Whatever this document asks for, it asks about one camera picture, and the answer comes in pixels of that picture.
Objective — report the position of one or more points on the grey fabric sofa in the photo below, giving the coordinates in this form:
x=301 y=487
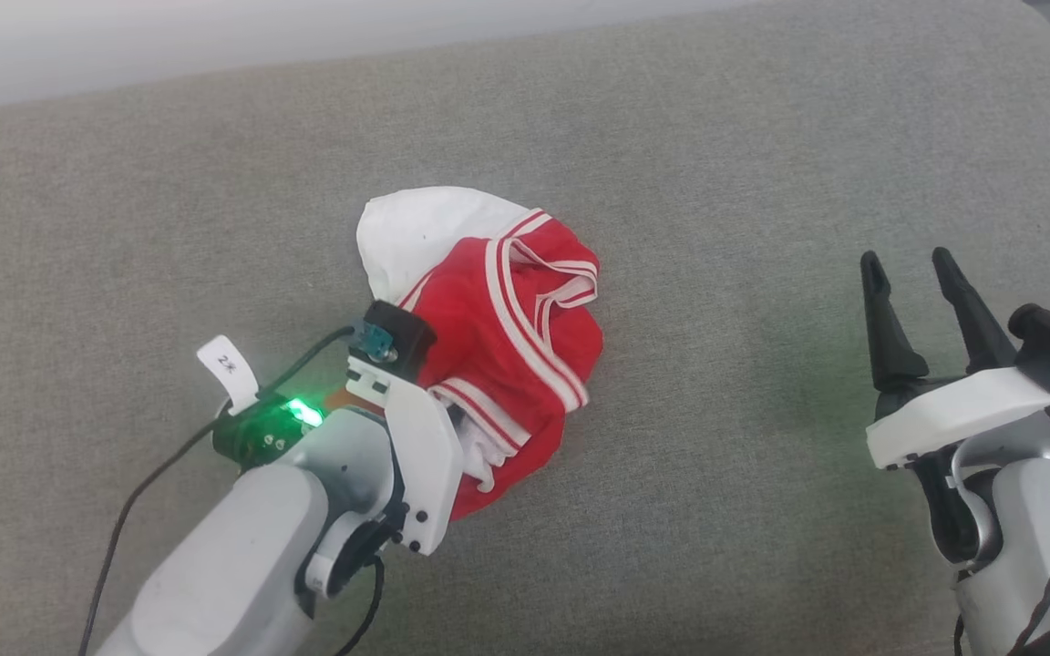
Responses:
x=716 y=164

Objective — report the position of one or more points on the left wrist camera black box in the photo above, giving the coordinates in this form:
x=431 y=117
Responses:
x=397 y=337

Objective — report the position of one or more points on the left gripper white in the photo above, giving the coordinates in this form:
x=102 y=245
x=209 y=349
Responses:
x=425 y=456

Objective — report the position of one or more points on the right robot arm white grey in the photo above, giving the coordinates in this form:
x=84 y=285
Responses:
x=1035 y=538

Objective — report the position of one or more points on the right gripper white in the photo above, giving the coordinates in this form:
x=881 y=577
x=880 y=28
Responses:
x=962 y=415

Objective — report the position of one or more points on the red and white jersey garment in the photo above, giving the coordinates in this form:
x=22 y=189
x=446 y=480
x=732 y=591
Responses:
x=498 y=328

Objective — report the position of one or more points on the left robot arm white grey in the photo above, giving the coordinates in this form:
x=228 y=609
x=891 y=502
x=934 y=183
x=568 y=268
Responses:
x=242 y=547

